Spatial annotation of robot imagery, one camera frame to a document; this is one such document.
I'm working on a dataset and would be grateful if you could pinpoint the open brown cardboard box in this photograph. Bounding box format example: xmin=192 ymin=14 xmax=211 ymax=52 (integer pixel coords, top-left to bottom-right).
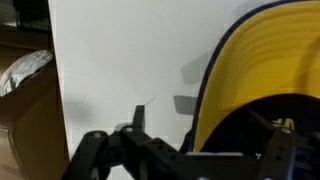
xmin=0 ymin=49 xmax=71 ymax=180

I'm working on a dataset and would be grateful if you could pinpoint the black and yellow baseball cap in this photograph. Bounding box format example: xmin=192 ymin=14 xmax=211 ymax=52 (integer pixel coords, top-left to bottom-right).
xmin=179 ymin=0 xmax=320 ymax=161

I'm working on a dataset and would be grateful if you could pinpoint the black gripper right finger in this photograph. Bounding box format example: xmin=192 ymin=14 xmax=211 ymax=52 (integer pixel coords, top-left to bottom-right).
xmin=248 ymin=109 xmax=320 ymax=180

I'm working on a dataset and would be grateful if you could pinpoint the crumpled grey plastic bag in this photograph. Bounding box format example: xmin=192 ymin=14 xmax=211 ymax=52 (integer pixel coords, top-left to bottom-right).
xmin=0 ymin=49 xmax=55 ymax=98

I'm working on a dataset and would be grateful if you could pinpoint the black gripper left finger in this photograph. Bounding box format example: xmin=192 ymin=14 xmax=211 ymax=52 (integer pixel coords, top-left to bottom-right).
xmin=61 ymin=104 xmax=178 ymax=180

